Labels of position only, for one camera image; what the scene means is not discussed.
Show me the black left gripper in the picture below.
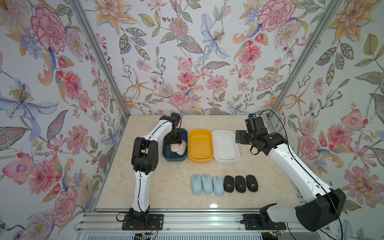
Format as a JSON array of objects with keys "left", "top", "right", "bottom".
[{"left": 164, "top": 130, "right": 183, "bottom": 147}]

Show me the pink mouse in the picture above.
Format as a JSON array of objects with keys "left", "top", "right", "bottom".
[
  {"left": 176, "top": 141, "right": 187, "bottom": 156},
  {"left": 170, "top": 144, "right": 180, "bottom": 153}
]

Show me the light blue mouse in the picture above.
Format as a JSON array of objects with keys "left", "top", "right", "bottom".
[
  {"left": 212, "top": 176, "right": 225, "bottom": 197},
  {"left": 201, "top": 175, "right": 214, "bottom": 195},
  {"left": 191, "top": 175, "right": 203, "bottom": 196}
]

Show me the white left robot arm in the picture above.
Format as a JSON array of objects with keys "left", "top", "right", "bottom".
[{"left": 126, "top": 113, "right": 183, "bottom": 229}]

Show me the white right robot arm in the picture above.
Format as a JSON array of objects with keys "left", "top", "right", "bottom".
[{"left": 236, "top": 130, "right": 346, "bottom": 232}]

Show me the dark teal storage box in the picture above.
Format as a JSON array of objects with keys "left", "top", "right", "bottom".
[{"left": 162, "top": 128, "right": 188, "bottom": 162}]

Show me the white storage box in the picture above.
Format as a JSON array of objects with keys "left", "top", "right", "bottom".
[{"left": 212, "top": 130, "right": 240, "bottom": 165}]

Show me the yellow storage box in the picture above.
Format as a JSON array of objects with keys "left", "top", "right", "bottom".
[{"left": 188, "top": 130, "right": 214, "bottom": 164}]

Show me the black mouse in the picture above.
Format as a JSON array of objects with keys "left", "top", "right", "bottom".
[
  {"left": 246, "top": 175, "right": 259, "bottom": 192},
  {"left": 224, "top": 175, "right": 235, "bottom": 193},
  {"left": 235, "top": 176, "right": 247, "bottom": 193}
]

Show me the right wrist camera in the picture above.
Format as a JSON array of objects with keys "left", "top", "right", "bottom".
[{"left": 245, "top": 114, "right": 268, "bottom": 136}]

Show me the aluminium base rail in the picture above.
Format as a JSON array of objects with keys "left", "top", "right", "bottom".
[{"left": 75, "top": 209, "right": 305, "bottom": 240}]

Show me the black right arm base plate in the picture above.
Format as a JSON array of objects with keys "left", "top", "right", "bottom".
[{"left": 240, "top": 214, "right": 287, "bottom": 232}]

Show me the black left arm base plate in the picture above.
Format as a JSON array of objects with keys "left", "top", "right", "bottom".
[{"left": 122, "top": 214, "right": 164, "bottom": 231}]

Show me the left aluminium corner post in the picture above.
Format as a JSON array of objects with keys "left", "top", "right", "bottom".
[{"left": 69, "top": 0, "right": 130, "bottom": 120}]

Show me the aluminium corner post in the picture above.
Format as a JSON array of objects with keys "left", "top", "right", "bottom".
[
  {"left": 69, "top": 0, "right": 130, "bottom": 120},
  {"left": 272, "top": 1, "right": 341, "bottom": 113}
]

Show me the right aluminium corner post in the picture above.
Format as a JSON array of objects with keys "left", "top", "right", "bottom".
[{"left": 272, "top": 1, "right": 341, "bottom": 113}]

